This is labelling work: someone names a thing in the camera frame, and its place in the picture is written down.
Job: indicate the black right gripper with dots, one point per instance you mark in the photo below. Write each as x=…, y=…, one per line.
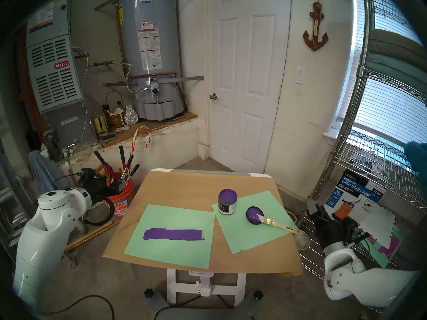
x=330, y=231

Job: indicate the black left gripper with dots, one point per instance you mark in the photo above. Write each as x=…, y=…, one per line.
x=101, y=188

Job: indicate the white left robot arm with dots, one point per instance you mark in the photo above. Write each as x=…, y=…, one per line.
x=43, y=242

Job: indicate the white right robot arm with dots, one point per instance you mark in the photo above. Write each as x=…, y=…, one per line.
x=360, y=282

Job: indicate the purple paint jar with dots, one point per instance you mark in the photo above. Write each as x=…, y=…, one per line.
x=227, y=206

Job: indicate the orange plastic bucket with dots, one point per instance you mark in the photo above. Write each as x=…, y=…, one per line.
x=121, y=206

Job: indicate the red black bolt cutter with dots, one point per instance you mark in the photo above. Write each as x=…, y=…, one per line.
x=106, y=167

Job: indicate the black grip silver tool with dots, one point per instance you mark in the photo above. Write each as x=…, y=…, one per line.
x=129, y=161

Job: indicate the striped candy cane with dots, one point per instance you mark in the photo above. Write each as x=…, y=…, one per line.
x=134, y=141

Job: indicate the utility pump box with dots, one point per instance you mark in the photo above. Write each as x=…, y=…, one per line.
x=363, y=189

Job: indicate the wooden floor sticks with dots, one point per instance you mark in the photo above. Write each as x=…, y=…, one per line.
x=90, y=236

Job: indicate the white scalloped paper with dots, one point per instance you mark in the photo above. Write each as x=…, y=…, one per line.
x=380, y=222

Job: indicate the purple jar lid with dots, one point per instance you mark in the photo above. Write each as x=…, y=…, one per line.
x=253, y=212

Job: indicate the foil wrapped object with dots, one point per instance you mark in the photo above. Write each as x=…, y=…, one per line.
x=130, y=116

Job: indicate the light wood slat piece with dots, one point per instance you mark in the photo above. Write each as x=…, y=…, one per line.
x=173, y=234

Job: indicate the blue cloth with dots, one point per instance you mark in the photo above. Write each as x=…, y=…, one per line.
x=45, y=176

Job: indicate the brown wooden ledge board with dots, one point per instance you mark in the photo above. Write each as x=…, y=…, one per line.
x=160, y=124

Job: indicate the green craft paper scrap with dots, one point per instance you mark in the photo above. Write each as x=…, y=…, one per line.
x=383, y=260

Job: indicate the magenta craft paper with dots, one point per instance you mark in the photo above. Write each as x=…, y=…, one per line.
x=393, y=244

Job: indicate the small green paper sheet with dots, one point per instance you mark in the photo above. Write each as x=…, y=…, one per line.
x=243, y=239

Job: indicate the large green paper sheet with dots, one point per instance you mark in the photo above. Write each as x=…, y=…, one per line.
x=166, y=252

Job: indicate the grey water heater tank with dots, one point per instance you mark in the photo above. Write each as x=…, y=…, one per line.
x=150, y=89

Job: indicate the aluminium ladder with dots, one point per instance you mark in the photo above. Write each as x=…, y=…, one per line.
x=10, y=202

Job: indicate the teal cloth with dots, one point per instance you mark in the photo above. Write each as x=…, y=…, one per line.
x=417, y=156

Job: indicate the grey bryant furnace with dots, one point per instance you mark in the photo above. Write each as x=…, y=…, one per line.
x=53, y=82

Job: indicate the yellow gas pipe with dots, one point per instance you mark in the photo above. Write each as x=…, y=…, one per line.
x=106, y=62

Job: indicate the orange vertical pipe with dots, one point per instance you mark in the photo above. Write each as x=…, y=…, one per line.
x=30, y=96

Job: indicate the white window blinds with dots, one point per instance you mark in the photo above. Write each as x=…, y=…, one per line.
x=393, y=106

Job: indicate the white panel door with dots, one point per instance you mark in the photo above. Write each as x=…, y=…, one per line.
x=247, y=89

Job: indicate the grey green cushion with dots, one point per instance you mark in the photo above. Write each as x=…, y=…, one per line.
x=393, y=69
x=393, y=42

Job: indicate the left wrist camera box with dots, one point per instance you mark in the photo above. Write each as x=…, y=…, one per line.
x=87, y=176

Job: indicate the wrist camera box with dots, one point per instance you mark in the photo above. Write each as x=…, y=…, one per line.
x=87, y=176
x=350, y=226

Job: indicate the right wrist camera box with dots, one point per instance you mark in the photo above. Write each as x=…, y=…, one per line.
x=350, y=226

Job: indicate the white grey table frame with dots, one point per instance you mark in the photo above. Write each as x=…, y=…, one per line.
x=201, y=282

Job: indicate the white light switch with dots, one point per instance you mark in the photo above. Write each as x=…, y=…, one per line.
x=300, y=75

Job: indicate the brown anchor wall decoration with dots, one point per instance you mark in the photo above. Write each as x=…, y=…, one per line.
x=315, y=29

